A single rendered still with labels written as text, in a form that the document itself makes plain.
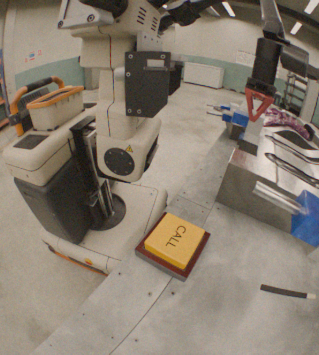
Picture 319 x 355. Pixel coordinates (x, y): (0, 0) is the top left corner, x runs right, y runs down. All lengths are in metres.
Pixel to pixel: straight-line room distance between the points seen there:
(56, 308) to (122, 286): 0.96
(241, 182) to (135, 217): 0.72
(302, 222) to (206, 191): 0.23
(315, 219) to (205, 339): 0.18
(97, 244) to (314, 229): 0.84
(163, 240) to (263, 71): 0.37
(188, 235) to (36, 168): 0.46
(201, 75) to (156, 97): 6.76
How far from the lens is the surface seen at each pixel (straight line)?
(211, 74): 7.01
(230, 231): 0.30
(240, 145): 0.38
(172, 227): 0.23
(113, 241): 0.86
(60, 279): 1.19
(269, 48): 0.40
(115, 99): 0.49
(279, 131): 0.60
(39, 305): 1.25
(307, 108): 4.80
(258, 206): 0.31
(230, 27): 7.99
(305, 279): 0.35
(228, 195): 0.31
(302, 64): 0.39
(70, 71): 6.04
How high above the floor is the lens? 1.03
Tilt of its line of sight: 41 degrees down
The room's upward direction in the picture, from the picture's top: 3 degrees clockwise
